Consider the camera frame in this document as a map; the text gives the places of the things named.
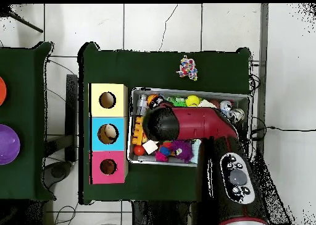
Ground light teal waffle cloth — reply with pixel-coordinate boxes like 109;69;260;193
191;138;202;164

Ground wooden cube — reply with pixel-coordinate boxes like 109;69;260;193
142;139;159;155

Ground orange building block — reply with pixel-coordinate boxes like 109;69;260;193
131;116;147;146

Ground large yellow ball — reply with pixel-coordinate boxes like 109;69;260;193
185;95;201;108

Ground cream waffle cloth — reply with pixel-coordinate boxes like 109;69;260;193
197;99;217;109

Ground orange bowl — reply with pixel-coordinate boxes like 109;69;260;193
0;76;7;107

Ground purple bowl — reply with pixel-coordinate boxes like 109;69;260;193
0;124;21;166

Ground multicolour patterned cloth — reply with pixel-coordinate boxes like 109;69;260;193
175;56;199;82

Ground wooden box with three holes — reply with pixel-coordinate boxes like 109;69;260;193
89;83;129;185

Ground green spiky ball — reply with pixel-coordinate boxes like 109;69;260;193
170;96;187;108

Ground black cable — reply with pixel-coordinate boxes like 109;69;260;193
249;125;316;140

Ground clear mesh bin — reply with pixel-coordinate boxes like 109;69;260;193
127;87;251;170

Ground dark green side table cloth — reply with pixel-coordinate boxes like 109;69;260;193
0;41;56;202

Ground purple spiky toy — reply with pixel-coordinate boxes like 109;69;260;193
170;139;194;163

